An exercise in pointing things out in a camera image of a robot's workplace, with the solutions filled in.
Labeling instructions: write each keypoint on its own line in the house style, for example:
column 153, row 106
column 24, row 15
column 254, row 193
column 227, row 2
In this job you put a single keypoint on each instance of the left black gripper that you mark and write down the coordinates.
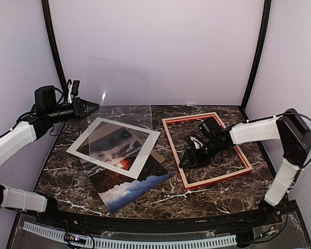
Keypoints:
column 79, row 109

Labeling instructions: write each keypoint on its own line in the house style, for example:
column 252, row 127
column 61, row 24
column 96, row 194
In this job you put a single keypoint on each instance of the right black corner post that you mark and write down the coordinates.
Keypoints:
column 258, row 53

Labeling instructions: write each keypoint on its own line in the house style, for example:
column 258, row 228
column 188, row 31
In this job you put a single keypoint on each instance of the black corner post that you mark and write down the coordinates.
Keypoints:
column 258, row 53
column 54, row 50

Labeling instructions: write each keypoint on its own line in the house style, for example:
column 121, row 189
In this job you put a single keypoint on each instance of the white cable duct strip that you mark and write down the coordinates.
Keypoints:
column 80, row 241

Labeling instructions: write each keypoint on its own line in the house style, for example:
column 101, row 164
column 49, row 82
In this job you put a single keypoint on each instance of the clear acrylic sheet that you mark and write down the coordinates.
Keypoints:
column 122, row 90

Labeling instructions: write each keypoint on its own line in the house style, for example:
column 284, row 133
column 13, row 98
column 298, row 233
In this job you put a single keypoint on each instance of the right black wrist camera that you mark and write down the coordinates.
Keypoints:
column 210, row 128

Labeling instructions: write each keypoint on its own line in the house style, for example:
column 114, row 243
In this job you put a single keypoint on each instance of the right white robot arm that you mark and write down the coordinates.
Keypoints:
column 289, row 127

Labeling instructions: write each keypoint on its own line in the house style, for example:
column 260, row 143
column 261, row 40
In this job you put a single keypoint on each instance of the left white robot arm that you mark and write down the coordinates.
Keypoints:
column 28, row 129

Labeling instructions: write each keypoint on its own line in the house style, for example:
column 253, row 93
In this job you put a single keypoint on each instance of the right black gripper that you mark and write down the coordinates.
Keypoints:
column 188, row 153

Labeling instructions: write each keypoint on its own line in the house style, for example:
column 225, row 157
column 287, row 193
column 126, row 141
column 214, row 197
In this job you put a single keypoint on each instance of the left black corner post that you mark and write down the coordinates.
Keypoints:
column 54, row 50

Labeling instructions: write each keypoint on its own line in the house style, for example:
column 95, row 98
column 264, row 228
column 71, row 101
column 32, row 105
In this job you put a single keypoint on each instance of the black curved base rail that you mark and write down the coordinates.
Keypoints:
column 237, row 222

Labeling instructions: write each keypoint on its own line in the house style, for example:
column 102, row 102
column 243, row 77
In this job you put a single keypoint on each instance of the landscape photo print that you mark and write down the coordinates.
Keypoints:
column 117, row 190

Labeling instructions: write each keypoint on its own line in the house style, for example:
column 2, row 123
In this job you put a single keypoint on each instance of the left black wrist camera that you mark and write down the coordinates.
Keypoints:
column 45, row 96

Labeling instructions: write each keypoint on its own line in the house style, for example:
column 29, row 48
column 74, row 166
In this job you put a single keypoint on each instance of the red wooden picture frame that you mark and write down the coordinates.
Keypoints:
column 187, row 186

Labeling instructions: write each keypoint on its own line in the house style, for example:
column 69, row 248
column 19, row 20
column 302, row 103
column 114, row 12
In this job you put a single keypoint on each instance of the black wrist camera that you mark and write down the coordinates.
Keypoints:
column 210, row 128
column 45, row 96

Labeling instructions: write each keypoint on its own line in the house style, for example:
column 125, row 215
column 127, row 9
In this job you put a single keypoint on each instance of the white mat board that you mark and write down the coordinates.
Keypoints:
column 115, row 146

